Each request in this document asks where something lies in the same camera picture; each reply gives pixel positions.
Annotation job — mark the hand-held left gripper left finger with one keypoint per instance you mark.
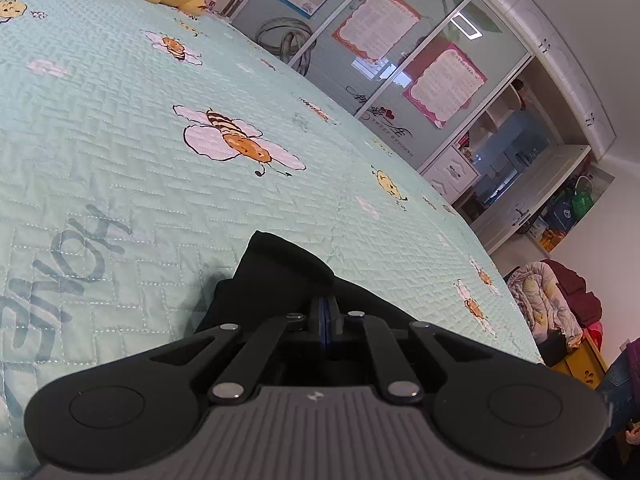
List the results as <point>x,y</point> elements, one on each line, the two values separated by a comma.
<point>317,325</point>

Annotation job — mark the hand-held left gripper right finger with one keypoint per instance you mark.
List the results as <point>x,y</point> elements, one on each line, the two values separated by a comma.
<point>332,325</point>

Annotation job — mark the black pants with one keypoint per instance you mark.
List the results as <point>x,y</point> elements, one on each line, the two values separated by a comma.
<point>280,270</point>

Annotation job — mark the pile of quilts and clothes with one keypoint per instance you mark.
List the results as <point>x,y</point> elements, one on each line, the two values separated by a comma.
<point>535,300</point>

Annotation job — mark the white drawer cabinet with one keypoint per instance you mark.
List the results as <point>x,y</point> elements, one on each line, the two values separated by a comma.
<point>450,172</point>

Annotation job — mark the black script door decal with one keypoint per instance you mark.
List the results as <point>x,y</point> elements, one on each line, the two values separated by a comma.
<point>386,113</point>

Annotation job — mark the bee-print light green bedspread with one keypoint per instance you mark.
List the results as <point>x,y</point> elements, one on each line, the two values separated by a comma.
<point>150,160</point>

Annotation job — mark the white sliding-door wardrobe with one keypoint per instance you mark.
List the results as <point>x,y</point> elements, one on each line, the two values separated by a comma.
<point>330,75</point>

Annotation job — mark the blue bag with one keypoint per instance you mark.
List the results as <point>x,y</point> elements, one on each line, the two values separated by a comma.
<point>560,215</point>

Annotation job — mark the white desk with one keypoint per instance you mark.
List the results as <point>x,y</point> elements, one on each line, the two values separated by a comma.
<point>540,180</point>

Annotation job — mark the orange wooden cabinet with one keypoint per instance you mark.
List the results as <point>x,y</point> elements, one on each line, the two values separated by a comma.
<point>585,365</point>

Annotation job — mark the pink-bordered poster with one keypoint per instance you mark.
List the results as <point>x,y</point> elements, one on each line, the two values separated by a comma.
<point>445,85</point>

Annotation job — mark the green bag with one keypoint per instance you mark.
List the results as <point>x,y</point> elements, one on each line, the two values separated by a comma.
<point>582,202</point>

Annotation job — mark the person's leg in jeans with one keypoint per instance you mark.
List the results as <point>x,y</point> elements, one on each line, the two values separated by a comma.
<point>620,385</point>

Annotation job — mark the grey hoops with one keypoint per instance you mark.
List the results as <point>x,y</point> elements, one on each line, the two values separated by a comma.
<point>270,25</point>

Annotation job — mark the orange-bordered poster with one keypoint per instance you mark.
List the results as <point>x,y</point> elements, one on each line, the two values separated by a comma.
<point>375,22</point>

